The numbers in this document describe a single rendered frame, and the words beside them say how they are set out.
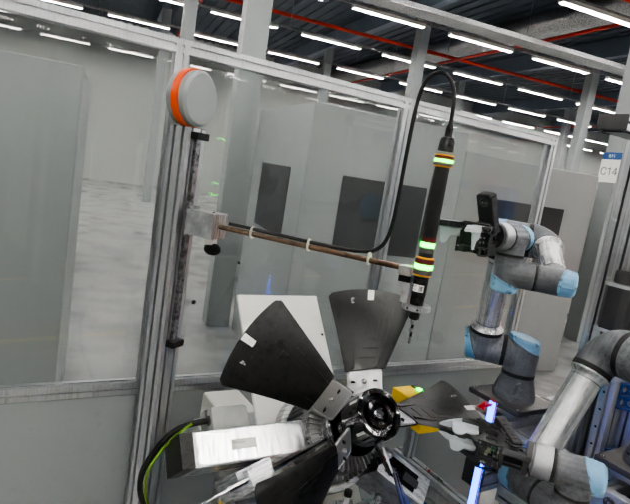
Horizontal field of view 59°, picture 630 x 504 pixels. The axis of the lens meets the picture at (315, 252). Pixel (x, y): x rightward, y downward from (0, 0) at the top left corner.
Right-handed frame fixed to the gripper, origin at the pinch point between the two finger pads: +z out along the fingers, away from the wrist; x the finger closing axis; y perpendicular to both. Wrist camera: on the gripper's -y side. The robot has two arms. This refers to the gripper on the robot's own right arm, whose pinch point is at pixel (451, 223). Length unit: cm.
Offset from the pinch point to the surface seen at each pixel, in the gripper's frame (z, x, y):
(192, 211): 38, 57, 9
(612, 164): -647, 230, -74
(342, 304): 9.2, 22.6, 26.4
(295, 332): 32.4, 13.0, 29.3
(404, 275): 10.7, 2.5, 13.4
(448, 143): 8.9, -1.5, -18.0
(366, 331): 8.4, 13.2, 31.0
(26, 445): 68, 82, 84
